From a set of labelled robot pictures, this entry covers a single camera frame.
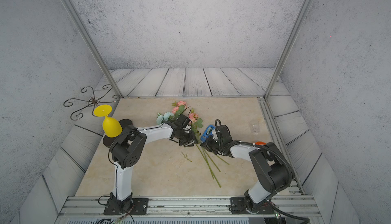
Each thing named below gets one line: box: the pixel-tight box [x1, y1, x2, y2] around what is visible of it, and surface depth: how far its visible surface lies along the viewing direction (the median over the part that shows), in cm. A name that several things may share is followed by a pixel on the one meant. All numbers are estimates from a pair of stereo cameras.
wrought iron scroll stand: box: [63, 84, 121, 121], surface depth 77 cm
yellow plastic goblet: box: [93, 104, 123, 138], surface depth 76 cm
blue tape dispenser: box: [200, 124, 216, 144], surface depth 98 cm
